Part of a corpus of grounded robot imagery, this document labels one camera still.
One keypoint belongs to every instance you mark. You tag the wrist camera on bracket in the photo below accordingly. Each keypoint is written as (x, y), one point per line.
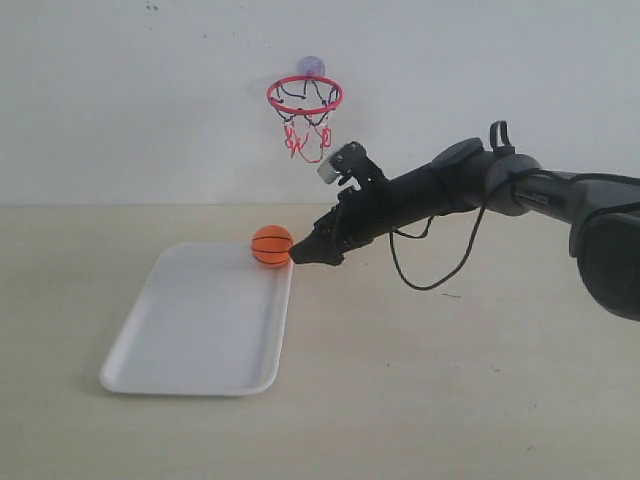
(350, 162)

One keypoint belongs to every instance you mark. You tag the small orange basketball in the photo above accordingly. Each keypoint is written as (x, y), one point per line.
(270, 246)

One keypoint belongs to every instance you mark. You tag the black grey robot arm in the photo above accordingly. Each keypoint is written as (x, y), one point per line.
(601, 209)

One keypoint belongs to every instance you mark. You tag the clear suction cup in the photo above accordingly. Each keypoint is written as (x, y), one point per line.
(311, 65)

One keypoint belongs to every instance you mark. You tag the red mini basketball hoop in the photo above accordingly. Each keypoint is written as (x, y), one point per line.
(305, 105)

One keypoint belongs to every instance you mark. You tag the white plastic tray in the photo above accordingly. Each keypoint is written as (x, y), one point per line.
(209, 321)

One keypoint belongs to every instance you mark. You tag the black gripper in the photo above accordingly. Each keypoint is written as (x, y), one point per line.
(355, 221)

